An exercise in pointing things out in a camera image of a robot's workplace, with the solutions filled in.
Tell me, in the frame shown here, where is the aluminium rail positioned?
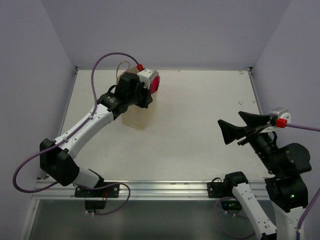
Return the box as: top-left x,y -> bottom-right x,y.
34,180 -> 296,201

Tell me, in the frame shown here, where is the brown paper bag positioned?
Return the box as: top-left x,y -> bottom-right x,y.
115,60 -> 158,130

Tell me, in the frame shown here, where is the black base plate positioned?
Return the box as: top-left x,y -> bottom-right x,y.
206,177 -> 227,199
74,182 -> 120,198

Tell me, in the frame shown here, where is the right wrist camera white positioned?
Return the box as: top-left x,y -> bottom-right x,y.
261,107 -> 291,133

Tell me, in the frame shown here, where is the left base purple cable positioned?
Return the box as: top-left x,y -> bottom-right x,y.
84,183 -> 131,218

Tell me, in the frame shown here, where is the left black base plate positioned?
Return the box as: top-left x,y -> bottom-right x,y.
74,182 -> 120,198

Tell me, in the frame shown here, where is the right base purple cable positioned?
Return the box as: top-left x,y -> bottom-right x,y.
213,197 -> 256,240

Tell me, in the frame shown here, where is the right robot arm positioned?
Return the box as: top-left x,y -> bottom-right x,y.
217,107 -> 312,240

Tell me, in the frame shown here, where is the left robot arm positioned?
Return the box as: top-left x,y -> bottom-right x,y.
39,68 -> 160,197

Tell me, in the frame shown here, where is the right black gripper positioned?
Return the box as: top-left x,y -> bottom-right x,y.
218,109 -> 282,174

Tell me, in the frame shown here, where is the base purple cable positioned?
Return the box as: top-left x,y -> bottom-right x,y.
84,183 -> 131,218
213,197 -> 256,240

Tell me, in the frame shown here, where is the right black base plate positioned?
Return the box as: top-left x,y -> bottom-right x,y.
206,177 -> 227,199

